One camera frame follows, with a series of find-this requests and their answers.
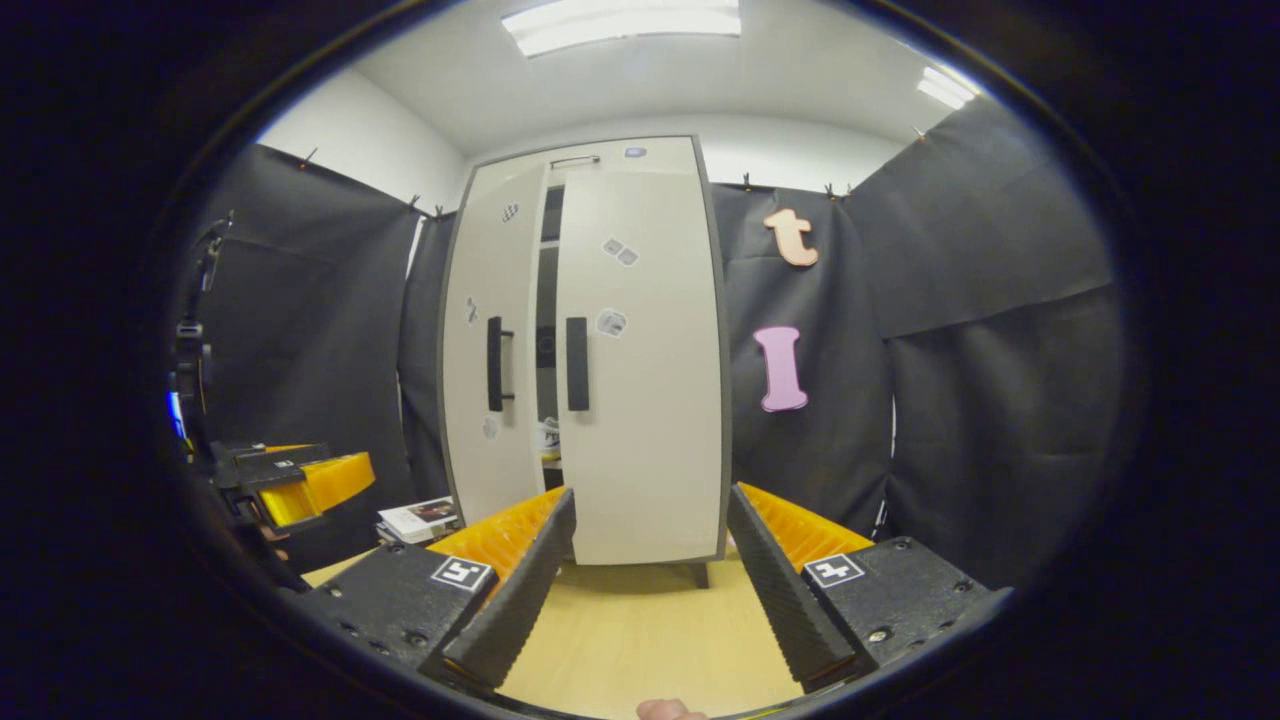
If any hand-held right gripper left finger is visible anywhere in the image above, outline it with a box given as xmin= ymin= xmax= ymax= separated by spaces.
xmin=298 ymin=486 xmax=579 ymax=693

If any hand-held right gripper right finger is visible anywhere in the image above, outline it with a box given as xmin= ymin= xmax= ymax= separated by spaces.
xmin=725 ymin=482 xmax=1013 ymax=696

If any white shoe cabinet door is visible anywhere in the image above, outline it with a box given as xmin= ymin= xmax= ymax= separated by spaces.
xmin=441 ymin=160 xmax=551 ymax=528
xmin=553 ymin=165 xmax=731 ymax=567

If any white shoe cabinet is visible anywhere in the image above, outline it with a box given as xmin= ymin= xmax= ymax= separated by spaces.
xmin=437 ymin=134 xmax=734 ymax=591

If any white cover book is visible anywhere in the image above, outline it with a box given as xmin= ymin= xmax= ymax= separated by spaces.
xmin=377 ymin=497 xmax=461 ymax=543

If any black backdrop cloth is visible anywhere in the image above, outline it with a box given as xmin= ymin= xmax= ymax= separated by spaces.
xmin=190 ymin=98 xmax=1126 ymax=591

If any large ceiling light panel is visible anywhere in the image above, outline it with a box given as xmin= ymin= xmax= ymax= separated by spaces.
xmin=502 ymin=0 xmax=741 ymax=58

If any small ceiling light panel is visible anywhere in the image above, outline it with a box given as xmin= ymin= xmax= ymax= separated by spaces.
xmin=918 ymin=65 xmax=986 ymax=109

